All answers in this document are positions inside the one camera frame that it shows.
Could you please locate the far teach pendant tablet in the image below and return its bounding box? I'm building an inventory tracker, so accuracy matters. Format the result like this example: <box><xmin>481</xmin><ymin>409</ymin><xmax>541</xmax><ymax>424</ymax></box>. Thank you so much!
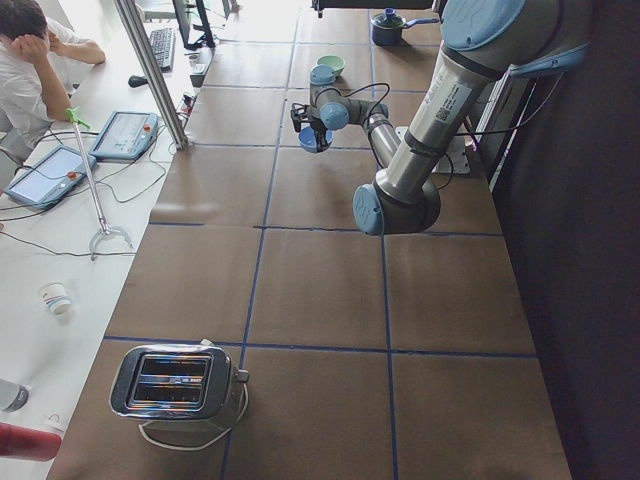
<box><xmin>89</xmin><ymin>111</ymin><xmax>159</xmax><ymax>163</ymax></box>

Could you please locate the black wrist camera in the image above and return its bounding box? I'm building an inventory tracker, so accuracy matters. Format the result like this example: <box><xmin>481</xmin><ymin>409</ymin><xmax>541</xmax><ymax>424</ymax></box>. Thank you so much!
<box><xmin>290</xmin><ymin>102</ymin><xmax>310</xmax><ymax>133</ymax></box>

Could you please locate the blue saucepan with glass lid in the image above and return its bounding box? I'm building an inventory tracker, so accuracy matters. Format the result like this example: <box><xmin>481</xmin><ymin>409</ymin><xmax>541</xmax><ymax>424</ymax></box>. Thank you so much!
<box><xmin>370</xmin><ymin>8</ymin><xmax>439</xmax><ymax>46</ymax></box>

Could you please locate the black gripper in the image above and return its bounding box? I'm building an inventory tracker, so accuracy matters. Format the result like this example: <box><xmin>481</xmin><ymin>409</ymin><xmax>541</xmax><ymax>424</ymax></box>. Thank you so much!
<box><xmin>298</xmin><ymin>118</ymin><xmax>333</xmax><ymax>152</ymax></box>

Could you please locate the blue bowl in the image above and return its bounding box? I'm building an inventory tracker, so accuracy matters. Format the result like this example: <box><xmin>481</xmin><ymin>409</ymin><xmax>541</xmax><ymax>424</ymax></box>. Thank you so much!
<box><xmin>298</xmin><ymin>126</ymin><xmax>333</xmax><ymax>153</ymax></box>

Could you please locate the reacher grabber stick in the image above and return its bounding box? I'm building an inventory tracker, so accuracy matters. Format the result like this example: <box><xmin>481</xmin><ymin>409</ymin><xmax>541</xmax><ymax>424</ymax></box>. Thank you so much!
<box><xmin>66</xmin><ymin>108</ymin><xmax>133</xmax><ymax>261</ymax></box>

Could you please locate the seated person white shirt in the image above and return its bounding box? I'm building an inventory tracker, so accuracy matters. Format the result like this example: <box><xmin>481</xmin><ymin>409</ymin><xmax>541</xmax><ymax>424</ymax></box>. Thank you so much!
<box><xmin>1</xmin><ymin>1</ymin><xmax>106</xmax><ymax>163</ymax></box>

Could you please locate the aluminium frame post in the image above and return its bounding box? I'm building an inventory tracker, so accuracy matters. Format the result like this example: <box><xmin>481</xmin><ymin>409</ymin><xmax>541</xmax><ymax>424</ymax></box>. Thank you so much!
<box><xmin>115</xmin><ymin>0</ymin><xmax>189</xmax><ymax>150</ymax></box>

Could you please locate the light green bowl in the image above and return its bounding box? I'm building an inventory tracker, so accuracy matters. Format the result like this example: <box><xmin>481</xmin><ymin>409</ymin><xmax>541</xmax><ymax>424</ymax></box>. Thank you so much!
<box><xmin>316</xmin><ymin>54</ymin><xmax>346</xmax><ymax>78</ymax></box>

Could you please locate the black computer mouse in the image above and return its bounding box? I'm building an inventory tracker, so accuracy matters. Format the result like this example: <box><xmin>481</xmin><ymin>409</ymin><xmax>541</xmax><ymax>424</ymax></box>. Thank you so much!
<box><xmin>128</xmin><ymin>75</ymin><xmax>148</xmax><ymax>88</ymax></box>

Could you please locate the white paper cup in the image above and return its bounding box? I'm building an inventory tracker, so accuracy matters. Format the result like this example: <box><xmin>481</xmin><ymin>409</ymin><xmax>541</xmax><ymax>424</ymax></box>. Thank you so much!
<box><xmin>39</xmin><ymin>282</ymin><xmax>72</xmax><ymax>315</ymax></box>

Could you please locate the black monitor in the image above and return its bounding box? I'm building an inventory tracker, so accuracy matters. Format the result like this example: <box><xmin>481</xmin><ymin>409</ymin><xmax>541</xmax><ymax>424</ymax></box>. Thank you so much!
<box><xmin>172</xmin><ymin>0</ymin><xmax>237</xmax><ymax>51</ymax></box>

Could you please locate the teach pendant tablet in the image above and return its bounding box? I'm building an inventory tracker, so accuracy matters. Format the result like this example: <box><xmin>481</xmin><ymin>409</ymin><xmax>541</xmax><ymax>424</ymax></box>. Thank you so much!
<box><xmin>89</xmin><ymin>111</ymin><xmax>159</xmax><ymax>163</ymax></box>
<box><xmin>4</xmin><ymin>145</ymin><xmax>86</xmax><ymax>211</ymax></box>

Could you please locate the white toaster power cord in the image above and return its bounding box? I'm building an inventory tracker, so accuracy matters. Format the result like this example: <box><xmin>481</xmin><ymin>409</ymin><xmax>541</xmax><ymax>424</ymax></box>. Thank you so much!
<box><xmin>137</xmin><ymin>384</ymin><xmax>250</xmax><ymax>451</ymax></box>

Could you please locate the near teach pendant tablet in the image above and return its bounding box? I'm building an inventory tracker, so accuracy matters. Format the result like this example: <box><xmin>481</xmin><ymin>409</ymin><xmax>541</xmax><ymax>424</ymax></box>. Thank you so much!
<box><xmin>4</xmin><ymin>145</ymin><xmax>86</xmax><ymax>211</ymax></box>

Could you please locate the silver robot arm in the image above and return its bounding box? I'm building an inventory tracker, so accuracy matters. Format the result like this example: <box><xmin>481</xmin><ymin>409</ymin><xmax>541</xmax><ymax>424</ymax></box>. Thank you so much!
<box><xmin>291</xmin><ymin>1</ymin><xmax>594</xmax><ymax>235</ymax></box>

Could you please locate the black camera cable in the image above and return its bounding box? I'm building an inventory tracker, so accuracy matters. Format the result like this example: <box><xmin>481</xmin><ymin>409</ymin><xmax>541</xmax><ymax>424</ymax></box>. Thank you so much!
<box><xmin>337</xmin><ymin>82</ymin><xmax>391</xmax><ymax>116</ymax></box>

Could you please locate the red bottle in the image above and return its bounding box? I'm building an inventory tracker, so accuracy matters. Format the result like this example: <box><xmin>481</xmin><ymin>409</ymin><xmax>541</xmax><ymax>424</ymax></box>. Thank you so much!
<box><xmin>1</xmin><ymin>423</ymin><xmax>62</xmax><ymax>461</ymax></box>

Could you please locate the black keyboard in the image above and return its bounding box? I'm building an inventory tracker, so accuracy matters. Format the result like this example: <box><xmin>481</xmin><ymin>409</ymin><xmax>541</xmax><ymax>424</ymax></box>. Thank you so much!
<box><xmin>148</xmin><ymin>28</ymin><xmax>176</xmax><ymax>72</ymax></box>

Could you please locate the cream chrome toaster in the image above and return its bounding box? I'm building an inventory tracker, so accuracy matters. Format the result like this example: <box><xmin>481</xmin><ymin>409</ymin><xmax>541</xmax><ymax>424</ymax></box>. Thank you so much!
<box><xmin>110</xmin><ymin>342</ymin><xmax>249</xmax><ymax>433</ymax></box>

